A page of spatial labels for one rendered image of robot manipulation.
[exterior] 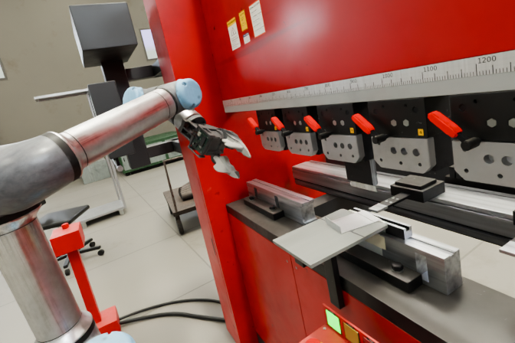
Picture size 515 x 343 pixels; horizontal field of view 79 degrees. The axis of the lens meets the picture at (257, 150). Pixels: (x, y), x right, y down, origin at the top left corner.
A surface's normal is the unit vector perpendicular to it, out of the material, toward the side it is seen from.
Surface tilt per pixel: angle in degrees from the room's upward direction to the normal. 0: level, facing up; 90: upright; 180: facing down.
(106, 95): 90
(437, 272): 90
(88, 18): 90
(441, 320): 0
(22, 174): 87
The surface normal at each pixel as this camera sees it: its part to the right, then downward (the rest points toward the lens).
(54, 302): 0.76, -0.02
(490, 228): -0.87, 0.26
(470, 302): -0.20, -0.96
